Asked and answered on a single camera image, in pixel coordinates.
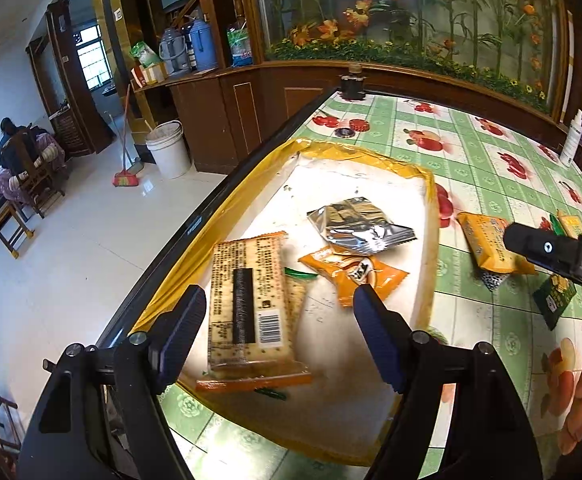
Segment small black jar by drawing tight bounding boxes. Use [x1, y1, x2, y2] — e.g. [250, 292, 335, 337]
[338, 62, 367, 101]

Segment white spray bottle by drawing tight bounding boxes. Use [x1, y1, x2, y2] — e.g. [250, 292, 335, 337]
[558, 109, 582, 168]

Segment fruit print green tablecloth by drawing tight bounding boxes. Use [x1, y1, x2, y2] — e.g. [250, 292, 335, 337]
[158, 87, 582, 480]

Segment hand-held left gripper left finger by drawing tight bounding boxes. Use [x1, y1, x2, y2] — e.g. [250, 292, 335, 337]
[18, 284, 208, 480]

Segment brown wooden cabinet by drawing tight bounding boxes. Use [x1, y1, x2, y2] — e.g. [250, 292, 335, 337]
[131, 57, 582, 176]

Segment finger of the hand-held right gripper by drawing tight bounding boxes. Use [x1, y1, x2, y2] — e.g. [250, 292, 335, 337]
[502, 221, 582, 282]

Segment blue thermos jug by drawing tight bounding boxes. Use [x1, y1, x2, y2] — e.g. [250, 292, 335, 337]
[191, 16, 219, 71]

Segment glass panel with artificial flowers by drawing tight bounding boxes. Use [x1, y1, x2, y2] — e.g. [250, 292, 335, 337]
[251, 0, 567, 111]

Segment yellow taped cardboard tray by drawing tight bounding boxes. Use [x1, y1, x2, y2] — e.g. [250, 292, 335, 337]
[131, 137, 439, 466]

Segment barred window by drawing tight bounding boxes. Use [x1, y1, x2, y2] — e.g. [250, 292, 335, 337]
[73, 25, 109, 88]

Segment yellow green print biscuit packet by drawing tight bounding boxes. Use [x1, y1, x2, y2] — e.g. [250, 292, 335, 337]
[456, 211, 537, 276]

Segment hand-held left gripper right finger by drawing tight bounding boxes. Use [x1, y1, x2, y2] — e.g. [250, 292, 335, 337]
[353, 284, 544, 480]

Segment red white box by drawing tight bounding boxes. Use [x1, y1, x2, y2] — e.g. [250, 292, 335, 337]
[131, 62, 169, 87]

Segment large clear cracker packet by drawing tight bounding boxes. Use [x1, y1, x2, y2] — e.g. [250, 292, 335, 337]
[196, 230, 314, 393]

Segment small wooden stool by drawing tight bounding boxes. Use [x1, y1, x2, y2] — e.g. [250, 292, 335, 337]
[0, 200, 36, 259]

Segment orange shield print snack packet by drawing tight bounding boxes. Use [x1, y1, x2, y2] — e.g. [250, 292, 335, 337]
[297, 247, 411, 308]

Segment dark bottle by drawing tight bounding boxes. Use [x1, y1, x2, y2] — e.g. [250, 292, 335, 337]
[183, 17, 197, 71]

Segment wooden chair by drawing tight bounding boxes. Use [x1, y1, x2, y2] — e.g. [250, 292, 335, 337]
[8, 130, 66, 218]

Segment white plastic bucket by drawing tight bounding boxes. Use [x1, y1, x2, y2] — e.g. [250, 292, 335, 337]
[144, 120, 193, 180]

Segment dark green snack packet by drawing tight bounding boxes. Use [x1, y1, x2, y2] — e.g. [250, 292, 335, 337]
[532, 272, 577, 331]

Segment red broom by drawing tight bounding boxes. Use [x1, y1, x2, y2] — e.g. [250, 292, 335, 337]
[113, 84, 140, 189]

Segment blue green plastic bag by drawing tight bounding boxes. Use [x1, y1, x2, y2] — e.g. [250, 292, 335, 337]
[226, 17, 253, 67]

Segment grey thermos jug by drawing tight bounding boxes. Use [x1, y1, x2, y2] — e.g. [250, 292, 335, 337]
[158, 27, 192, 75]

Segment silver foil snack packet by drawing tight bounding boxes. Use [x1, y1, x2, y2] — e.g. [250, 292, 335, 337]
[306, 196, 417, 256]

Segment pale yellow green-edged packet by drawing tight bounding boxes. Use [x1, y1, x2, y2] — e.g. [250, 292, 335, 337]
[551, 210, 582, 241]

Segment green white bag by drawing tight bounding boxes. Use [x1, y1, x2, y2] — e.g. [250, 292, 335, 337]
[130, 41, 162, 68]

